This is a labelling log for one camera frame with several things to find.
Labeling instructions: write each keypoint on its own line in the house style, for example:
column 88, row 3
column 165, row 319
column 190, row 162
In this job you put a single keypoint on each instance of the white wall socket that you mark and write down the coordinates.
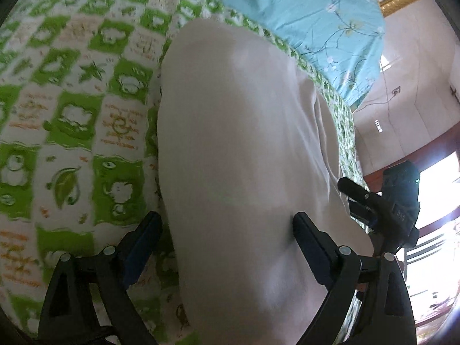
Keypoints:
column 395, row 91

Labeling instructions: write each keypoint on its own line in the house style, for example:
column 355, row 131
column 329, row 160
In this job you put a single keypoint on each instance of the green patterned bed sheet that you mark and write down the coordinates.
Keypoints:
column 79, row 122

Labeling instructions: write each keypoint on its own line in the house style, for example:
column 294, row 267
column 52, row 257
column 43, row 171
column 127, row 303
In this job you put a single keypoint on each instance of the white zip hoodie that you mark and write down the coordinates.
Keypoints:
column 244, row 172

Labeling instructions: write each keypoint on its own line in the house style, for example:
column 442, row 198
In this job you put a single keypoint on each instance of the wooden window frame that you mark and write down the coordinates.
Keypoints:
column 431, row 143

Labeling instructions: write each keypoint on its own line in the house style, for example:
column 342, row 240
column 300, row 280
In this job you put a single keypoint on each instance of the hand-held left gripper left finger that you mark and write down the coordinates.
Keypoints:
column 142, row 239

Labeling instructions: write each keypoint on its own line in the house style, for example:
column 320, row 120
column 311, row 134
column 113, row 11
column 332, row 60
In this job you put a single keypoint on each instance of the blue floral pillow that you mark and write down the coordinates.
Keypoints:
column 305, row 18

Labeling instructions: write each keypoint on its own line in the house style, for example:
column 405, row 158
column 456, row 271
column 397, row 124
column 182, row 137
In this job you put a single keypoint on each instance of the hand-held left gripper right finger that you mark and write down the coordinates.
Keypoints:
column 316, row 248

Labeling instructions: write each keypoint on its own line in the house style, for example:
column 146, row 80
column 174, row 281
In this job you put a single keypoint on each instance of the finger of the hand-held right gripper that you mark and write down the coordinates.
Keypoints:
column 359, row 191
column 364, row 219

